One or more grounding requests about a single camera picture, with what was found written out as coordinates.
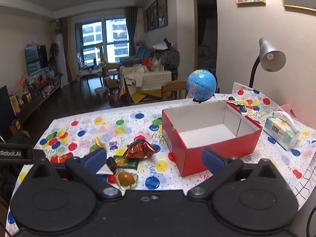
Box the yellow green snack packet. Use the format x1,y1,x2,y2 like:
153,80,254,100
227,98,247,113

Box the pile of dark clothes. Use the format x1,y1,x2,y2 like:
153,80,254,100
153,38,179,71

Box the round coffee table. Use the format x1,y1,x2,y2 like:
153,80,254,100
76,68,103,84

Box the white tower air conditioner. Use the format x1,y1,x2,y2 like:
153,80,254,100
55,35,68,79

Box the yellow wooden chair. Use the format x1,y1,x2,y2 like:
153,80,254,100
95,43,119,77

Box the television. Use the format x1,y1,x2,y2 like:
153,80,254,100
25,45,48,76

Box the red snack packet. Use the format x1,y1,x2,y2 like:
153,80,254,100
51,152,74,163

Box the blue globe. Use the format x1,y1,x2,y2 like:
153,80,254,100
186,69,218,103

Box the red cardboard box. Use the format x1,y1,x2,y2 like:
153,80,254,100
162,100,263,177

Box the tissue box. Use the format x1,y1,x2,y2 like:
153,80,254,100
264,111,301,151

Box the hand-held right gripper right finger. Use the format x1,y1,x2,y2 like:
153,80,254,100
188,148,279,199

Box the white snack packet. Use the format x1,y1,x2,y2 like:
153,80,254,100
95,165,110,176

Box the copper foil snack packet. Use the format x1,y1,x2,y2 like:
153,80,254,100
123,139,157,159

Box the tall green plant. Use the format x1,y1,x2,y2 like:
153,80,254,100
49,42,60,67

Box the large window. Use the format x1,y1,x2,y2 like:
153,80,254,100
75,17,130,66

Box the grey and yellow curtain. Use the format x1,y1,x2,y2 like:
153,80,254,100
60,17,76,83

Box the pink flowers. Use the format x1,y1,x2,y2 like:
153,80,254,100
20,75,29,92

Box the white grid sheet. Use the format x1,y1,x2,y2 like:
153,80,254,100
294,158,316,206

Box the dark television cabinet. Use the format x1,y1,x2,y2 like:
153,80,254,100
15,75,62,126

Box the black cabinet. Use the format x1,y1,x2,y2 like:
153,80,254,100
0,85,15,139

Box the gold snack packet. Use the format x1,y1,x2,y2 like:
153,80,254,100
94,136,108,151

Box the silver desk lamp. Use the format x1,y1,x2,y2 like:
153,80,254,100
249,38,287,88

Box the balloon print tablecloth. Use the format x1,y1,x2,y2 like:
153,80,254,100
7,81,316,237

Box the yellow paper bag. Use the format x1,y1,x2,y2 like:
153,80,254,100
10,96,21,115

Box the black snack packet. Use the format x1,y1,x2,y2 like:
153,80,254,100
106,157,118,173

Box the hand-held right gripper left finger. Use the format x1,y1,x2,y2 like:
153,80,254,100
31,148,123,201

